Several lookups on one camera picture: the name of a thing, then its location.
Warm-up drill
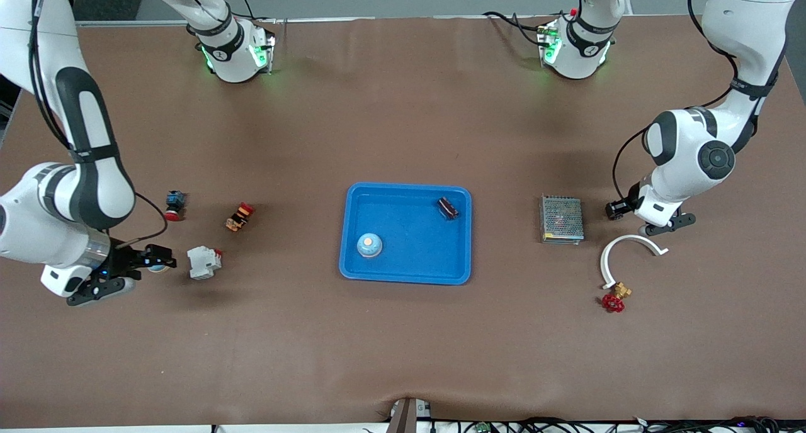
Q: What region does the black right base cable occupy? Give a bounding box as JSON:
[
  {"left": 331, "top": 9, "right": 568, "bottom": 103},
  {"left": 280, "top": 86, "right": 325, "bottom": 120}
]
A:
[{"left": 227, "top": 0, "right": 278, "bottom": 25}]

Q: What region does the black base cable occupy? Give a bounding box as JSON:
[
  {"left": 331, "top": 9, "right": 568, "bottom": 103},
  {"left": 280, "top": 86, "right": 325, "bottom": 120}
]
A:
[
  {"left": 227, "top": 0, "right": 278, "bottom": 25},
  {"left": 482, "top": 10, "right": 548, "bottom": 47}
]

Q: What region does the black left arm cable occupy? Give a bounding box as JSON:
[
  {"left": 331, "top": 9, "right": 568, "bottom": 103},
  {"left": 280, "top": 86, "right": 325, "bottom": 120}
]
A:
[{"left": 612, "top": 0, "right": 789, "bottom": 202}]

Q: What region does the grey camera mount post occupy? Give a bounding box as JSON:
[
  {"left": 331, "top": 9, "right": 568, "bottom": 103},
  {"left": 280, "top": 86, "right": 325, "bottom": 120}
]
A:
[{"left": 387, "top": 397, "right": 432, "bottom": 433}]

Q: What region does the white curved plastic clip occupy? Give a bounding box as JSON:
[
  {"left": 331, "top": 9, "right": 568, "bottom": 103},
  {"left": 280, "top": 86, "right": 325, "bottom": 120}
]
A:
[{"left": 599, "top": 234, "right": 669, "bottom": 290}]

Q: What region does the orange red push button switch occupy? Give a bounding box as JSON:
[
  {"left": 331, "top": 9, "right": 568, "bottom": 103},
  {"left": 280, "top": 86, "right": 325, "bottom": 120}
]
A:
[{"left": 225, "top": 202, "right": 256, "bottom": 233}]

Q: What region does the brass valve red handwheel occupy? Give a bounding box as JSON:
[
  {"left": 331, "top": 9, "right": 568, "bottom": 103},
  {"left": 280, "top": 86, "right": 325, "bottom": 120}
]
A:
[{"left": 601, "top": 281, "right": 633, "bottom": 314}]

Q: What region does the red blue emergency push button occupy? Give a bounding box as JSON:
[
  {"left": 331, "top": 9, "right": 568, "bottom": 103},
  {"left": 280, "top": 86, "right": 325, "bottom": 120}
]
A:
[{"left": 162, "top": 190, "right": 187, "bottom": 222}]

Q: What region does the white circuit breaker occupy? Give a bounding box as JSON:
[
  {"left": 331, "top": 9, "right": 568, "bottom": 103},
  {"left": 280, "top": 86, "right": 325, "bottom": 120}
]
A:
[{"left": 186, "top": 245, "right": 224, "bottom": 279}]

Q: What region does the blue plastic tray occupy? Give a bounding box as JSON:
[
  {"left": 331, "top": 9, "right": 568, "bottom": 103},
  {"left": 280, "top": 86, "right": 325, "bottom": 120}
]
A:
[{"left": 339, "top": 182, "right": 473, "bottom": 286}]

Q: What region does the aluminium table edge rail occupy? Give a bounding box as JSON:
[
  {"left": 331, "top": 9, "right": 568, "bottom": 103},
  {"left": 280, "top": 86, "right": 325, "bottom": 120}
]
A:
[{"left": 76, "top": 15, "right": 706, "bottom": 26}]

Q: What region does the metal mesh power supply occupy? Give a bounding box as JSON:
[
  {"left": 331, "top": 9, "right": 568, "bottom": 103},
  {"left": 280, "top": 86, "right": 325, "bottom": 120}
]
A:
[{"left": 539, "top": 194, "right": 585, "bottom": 245}]

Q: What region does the black left base cable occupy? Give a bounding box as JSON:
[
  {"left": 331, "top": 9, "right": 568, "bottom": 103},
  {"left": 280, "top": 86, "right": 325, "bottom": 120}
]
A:
[{"left": 482, "top": 10, "right": 548, "bottom": 47}]

